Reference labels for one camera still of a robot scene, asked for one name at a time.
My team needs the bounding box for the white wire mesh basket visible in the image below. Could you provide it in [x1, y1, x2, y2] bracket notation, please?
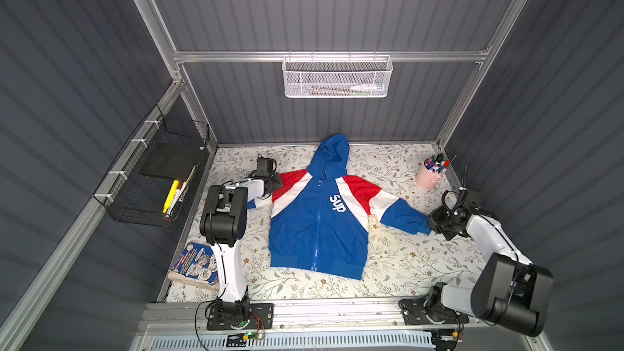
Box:
[282, 55, 393, 98]

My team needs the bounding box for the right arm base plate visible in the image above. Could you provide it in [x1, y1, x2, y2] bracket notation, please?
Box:
[398, 297, 470, 325]

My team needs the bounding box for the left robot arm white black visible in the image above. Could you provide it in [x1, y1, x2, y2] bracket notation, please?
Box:
[199, 169, 283, 324]

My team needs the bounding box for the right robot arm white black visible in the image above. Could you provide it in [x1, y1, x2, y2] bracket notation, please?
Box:
[423, 206, 554, 336]

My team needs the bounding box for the pink pen cup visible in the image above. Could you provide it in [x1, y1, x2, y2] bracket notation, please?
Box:
[415, 153, 453, 190]

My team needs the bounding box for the yellow marker in basket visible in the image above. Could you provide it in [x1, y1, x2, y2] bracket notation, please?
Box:
[162, 180, 180, 215]

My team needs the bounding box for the blue red white jacket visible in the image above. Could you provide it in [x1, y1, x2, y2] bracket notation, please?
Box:
[248, 133, 432, 280]

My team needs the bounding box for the black notebook in basket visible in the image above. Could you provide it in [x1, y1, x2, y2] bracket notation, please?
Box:
[141, 144, 204, 181]

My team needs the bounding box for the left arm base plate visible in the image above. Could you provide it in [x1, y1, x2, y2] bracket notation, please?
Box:
[205, 302, 275, 331]

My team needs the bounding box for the blue picture book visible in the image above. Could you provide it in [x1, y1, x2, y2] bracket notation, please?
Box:
[167, 242, 219, 289]

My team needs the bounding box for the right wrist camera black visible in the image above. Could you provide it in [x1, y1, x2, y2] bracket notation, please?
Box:
[456, 187, 482, 207]

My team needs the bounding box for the black wire wall basket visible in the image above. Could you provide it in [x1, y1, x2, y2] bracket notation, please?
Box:
[94, 110, 211, 228]

